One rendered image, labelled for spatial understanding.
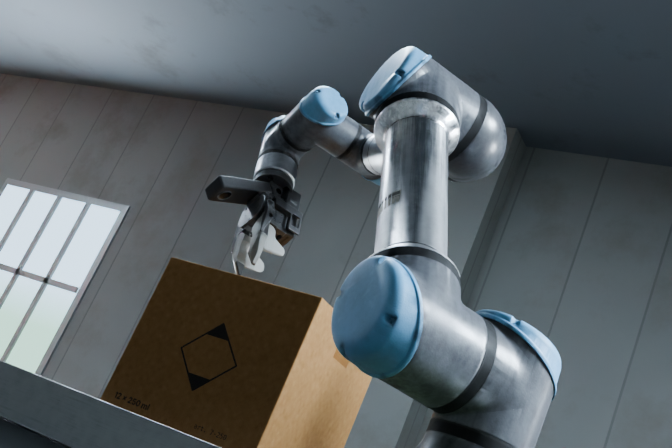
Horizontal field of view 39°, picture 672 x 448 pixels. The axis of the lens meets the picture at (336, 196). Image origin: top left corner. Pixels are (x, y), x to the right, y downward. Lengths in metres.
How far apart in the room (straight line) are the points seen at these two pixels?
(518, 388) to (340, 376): 0.50
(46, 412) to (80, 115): 6.30
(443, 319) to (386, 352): 0.07
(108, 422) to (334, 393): 0.79
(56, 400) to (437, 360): 0.40
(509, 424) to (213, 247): 4.73
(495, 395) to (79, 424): 0.46
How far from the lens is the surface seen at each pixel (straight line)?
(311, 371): 1.42
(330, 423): 1.51
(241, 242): 1.58
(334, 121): 1.66
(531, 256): 4.84
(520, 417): 1.05
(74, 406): 0.77
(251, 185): 1.62
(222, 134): 6.14
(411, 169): 1.16
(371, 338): 0.97
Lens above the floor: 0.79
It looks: 20 degrees up
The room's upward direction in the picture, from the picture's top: 24 degrees clockwise
